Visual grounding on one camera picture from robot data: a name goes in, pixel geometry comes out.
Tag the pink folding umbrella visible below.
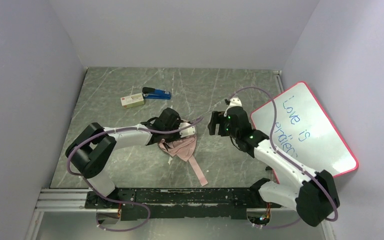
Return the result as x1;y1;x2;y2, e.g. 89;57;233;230
158;134;208;187

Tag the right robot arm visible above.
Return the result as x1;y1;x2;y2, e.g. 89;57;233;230
207;106;340;227

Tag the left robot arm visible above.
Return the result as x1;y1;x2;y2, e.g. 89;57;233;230
65;108;196;200

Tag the blue black stapler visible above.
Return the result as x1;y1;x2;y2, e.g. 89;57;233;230
142;87;172;100

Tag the small white box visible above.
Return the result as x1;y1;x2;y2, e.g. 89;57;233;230
120;93;145;109

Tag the red framed whiteboard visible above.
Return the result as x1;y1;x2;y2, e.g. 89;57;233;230
250;81;359;177

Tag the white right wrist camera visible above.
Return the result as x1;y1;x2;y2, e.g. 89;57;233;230
223;96;243;117

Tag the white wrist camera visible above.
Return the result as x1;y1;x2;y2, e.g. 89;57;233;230
179;122;197;138
223;96;243;117

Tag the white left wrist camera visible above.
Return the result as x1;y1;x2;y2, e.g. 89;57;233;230
179;122;197;138

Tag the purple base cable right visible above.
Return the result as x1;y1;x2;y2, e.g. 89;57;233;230
251;215;302;230

